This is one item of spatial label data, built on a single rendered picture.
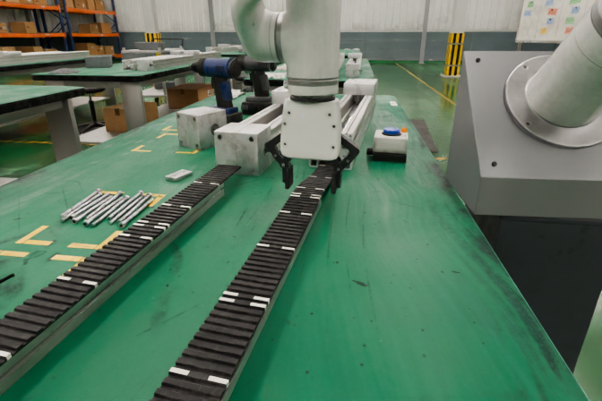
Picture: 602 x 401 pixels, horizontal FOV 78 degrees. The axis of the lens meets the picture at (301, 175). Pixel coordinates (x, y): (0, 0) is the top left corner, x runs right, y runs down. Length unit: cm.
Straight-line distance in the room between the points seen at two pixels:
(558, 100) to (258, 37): 48
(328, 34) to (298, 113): 13
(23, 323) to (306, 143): 43
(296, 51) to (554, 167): 46
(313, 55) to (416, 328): 39
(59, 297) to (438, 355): 39
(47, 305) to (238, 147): 48
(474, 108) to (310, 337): 50
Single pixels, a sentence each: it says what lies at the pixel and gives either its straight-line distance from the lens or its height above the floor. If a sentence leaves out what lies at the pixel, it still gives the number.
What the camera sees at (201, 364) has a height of 81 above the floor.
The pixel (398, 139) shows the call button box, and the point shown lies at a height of 84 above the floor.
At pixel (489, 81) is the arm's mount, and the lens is 79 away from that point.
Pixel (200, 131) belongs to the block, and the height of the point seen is 83.
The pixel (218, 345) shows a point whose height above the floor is 81.
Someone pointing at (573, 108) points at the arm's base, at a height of 96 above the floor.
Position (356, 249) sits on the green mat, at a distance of 56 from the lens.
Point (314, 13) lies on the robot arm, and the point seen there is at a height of 110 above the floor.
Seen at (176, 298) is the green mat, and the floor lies 78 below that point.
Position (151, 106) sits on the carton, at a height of 41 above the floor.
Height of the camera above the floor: 107
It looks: 21 degrees down
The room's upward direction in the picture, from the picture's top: straight up
